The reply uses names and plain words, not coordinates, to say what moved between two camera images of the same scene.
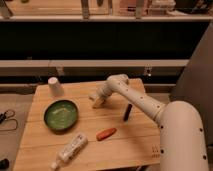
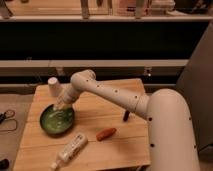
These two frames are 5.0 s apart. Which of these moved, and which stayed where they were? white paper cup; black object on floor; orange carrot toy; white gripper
Moved: white gripper
Stayed: white paper cup; orange carrot toy; black object on floor
